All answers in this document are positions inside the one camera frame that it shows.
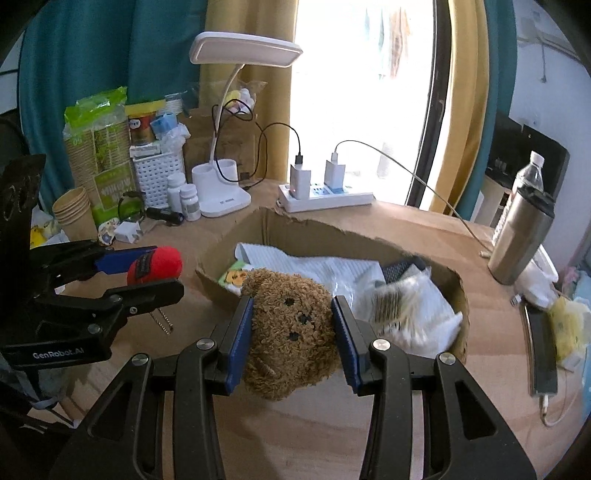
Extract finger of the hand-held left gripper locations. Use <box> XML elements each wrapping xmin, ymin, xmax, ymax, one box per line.
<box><xmin>30</xmin><ymin>239</ymin><xmax>160</xmax><ymax>291</ymax></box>
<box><xmin>34</xmin><ymin>278</ymin><xmax>186</xmax><ymax>334</ymax></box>

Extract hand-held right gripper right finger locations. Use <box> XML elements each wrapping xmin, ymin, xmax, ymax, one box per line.
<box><xmin>331</xmin><ymin>294</ymin><xmax>539</xmax><ymax>480</ymax></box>

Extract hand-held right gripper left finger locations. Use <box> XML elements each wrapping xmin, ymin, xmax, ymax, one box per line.
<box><xmin>48</xmin><ymin>295</ymin><xmax>256</xmax><ymax>480</ymax></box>

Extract red plush keychain toy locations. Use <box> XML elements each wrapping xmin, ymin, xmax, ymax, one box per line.
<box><xmin>126</xmin><ymin>246</ymin><xmax>184</xmax><ymax>334</ymax></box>

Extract brown teddy bear plush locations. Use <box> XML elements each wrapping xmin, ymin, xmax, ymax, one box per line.
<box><xmin>240</xmin><ymin>268</ymin><xmax>341</xmax><ymax>402</ymax></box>

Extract white striped towel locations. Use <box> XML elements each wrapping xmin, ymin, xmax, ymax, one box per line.
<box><xmin>359</xmin><ymin>271</ymin><xmax>464</xmax><ymax>357</ymax></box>

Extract brown cardboard box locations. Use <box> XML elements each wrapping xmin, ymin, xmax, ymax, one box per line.
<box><xmin>194</xmin><ymin>206</ymin><xmax>470</xmax><ymax>366</ymax></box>

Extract white plug adapter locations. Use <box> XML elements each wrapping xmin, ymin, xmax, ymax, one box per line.
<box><xmin>113</xmin><ymin>220</ymin><xmax>144</xmax><ymax>244</ymax></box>

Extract black wrist watch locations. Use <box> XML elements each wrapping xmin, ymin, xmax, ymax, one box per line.
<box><xmin>117</xmin><ymin>191</ymin><xmax>147</xmax><ymax>223</ymax></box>

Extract small black device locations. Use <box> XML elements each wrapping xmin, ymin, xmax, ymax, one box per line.
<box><xmin>145</xmin><ymin>207</ymin><xmax>186</xmax><ymax>227</ymax></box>

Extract yellow green printed packet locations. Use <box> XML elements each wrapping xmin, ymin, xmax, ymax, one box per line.
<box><xmin>217</xmin><ymin>260</ymin><xmax>253</xmax><ymax>297</ymax></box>

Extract stack of brown paper cups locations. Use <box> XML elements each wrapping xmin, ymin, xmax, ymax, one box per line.
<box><xmin>52</xmin><ymin>186</ymin><xmax>101</xmax><ymax>241</ymax></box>

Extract white waffle cloth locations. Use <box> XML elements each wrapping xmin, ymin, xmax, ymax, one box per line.
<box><xmin>235</xmin><ymin>242</ymin><xmax>387</xmax><ymax>302</ymax></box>

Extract white perforated basket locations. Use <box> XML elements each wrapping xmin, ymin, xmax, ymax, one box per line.
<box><xmin>131</xmin><ymin>147</ymin><xmax>186</xmax><ymax>207</ymax></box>

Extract dark grey dotted socks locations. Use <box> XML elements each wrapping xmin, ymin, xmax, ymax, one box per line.
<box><xmin>383</xmin><ymin>255</ymin><xmax>433</xmax><ymax>283</ymax></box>

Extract green pack of paper cups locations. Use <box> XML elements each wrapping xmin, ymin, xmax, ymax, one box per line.
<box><xmin>62</xmin><ymin>86</ymin><xmax>140</xmax><ymax>228</ymax></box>

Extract white power strip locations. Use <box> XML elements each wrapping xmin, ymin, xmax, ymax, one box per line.
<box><xmin>276</xmin><ymin>182</ymin><xmax>375</xmax><ymax>213</ymax></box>

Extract brown paper bag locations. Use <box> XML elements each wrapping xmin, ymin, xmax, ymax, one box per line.
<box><xmin>181</xmin><ymin>107</ymin><xmax>269</xmax><ymax>186</ymax></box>

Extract black smartphone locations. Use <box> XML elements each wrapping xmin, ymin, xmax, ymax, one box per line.
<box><xmin>519</xmin><ymin>302</ymin><xmax>560</xmax><ymax>398</ymax></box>

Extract clear bag of small toys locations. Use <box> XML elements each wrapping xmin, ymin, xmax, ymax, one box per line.
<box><xmin>223</xmin><ymin>87</ymin><xmax>258</xmax><ymax>114</ymax></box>

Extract clear plastic food container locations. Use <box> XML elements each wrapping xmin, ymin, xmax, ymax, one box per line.
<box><xmin>514</xmin><ymin>244</ymin><xmax>560</xmax><ymax>308</ymax></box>

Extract stainless steel tumbler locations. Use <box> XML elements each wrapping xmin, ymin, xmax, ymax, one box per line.
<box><xmin>488</xmin><ymin>186</ymin><xmax>556</xmax><ymax>286</ymax></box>

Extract white side cabinet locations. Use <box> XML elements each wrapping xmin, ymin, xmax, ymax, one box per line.
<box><xmin>475</xmin><ymin>176</ymin><xmax>514</xmax><ymax>228</ymax></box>

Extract teal curtain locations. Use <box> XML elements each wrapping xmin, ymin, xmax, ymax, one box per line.
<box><xmin>17</xmin><ymin>0</ymin><xmax>209</xmax><ymax>197</ymax></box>
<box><xmin>456</xmin><ymin>0</ymin><xmax>519</xmax><ymax>223</ymax></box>

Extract yellow curtain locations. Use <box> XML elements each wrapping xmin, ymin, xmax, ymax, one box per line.
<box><xmin>202</xmin><ymin>0</ymin><xmax>297</xmax><ymax>182</ymax></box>
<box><xmin>431</xmin><ymin>0</ymin><xmax>491</xmax><ymax>219</ymax></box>

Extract yellow tissue pack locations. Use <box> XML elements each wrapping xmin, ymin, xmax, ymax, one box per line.
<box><xmin>549</xmin><ymin>294</ymin><xmax>591</xmax><ymax>371</ymax></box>

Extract white desk lamp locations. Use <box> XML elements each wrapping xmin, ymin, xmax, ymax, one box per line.
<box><xmin>189</xmin><ymin>31</ymin><xmax>304</xmax><ymax>219</ymax></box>

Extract clear plastic water bottle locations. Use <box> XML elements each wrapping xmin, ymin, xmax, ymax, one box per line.
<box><xmin>491</xmin><ymin>150</ymin><xmax>546</xmax><ymax>246</ymax></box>

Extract black monitor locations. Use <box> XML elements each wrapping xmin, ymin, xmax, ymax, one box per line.
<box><xmin>484</xmin><ymin>113</ymin><xmax>572</xmax><ymax>205</ymax></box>

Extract hanging teal towel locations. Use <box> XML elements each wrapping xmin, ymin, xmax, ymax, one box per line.
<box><xmin>364</xmin><ymin>8</ymin><xmax>391</xmax><ymax>80</ymax></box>

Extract hanging orange towel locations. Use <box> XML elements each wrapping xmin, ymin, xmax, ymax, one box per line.
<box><xmin>390</xmin><ymin>8</ymin><xmax>412</xmax><ymax>78</ymax></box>

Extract white charger with black cable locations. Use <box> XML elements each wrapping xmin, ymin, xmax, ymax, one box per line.
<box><xmin>289</xmin><ymin>154</ymin><xmax>313</xmax><ymax>200</ymax></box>

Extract white charger with grey cable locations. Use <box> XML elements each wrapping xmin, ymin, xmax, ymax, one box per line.
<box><xmin>322</xmin><ymin>159</ymin><xmax>346</xmax><ymax>193</ymax></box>

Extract grey charging cable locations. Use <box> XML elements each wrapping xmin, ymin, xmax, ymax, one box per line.
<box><xmin>332</xmin><ymin>139</ymin><xmax>491</xmax><ymax>258</ymax></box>

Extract black charging cable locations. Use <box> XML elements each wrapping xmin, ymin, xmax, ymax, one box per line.
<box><xmin>211</xmin><ymin>103</ymin><xmax>304</xmax><ymax>186</ymax></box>

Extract white phone cable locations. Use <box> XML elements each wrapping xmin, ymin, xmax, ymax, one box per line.
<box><xmin>539</xmin><ymin>394</ymin><xmax>579</xmax><ymax>428</ymax></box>

